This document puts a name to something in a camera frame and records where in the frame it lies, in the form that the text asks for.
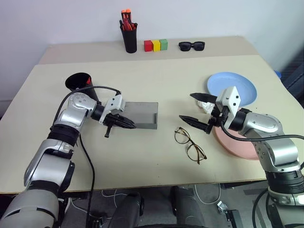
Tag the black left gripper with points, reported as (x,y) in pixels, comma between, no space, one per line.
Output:
(112,118)

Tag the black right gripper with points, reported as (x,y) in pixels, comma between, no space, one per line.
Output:
(215,118)

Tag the black marker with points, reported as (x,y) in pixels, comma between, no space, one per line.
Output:
(108,132)

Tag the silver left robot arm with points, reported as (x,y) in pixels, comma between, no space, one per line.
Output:
(47,164)

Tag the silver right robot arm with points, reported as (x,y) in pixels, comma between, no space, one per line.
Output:
(273,145)

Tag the black cone cup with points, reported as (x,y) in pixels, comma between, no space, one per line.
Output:
(78,82)

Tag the crumpled white tissue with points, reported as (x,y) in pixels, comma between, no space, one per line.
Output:
(206,107)

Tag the grey flat tray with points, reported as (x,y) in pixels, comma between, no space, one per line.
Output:
(142,115)

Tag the tortoiseshell round eyeglasses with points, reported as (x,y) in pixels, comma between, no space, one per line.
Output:
(190,145)

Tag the light blue plate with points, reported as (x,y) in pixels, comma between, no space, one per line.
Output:
(228,82)

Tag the pink plate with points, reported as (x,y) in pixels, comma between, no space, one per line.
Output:
(240,147)

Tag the black sunglasses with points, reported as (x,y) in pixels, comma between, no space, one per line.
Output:
(191,46)

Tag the green wooden block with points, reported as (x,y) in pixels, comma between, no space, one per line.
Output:
(164,44)

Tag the yellow wooden block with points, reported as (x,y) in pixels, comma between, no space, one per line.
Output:
(156,45)

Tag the red wooden block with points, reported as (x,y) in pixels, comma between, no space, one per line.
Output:
(148,46)

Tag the black cylindrical pen holder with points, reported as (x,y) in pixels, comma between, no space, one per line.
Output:
(129,40)

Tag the blue plastic object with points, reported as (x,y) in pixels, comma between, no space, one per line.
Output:
(278,73)

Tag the red and black tool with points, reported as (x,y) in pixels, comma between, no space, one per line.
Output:
(127,25)

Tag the black chair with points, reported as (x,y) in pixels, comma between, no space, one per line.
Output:
(294,76)

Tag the orange capped marker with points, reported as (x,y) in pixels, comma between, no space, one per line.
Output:
(123,14)
(128,13)

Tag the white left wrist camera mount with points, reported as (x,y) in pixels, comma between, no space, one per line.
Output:
(114,103)

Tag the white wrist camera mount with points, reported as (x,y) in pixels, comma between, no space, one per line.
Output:
(230,99)
(114,103)

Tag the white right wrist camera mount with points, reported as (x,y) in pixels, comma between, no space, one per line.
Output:
(230,99)

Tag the black metal floor bracket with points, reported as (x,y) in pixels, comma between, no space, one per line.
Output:
(228,213)

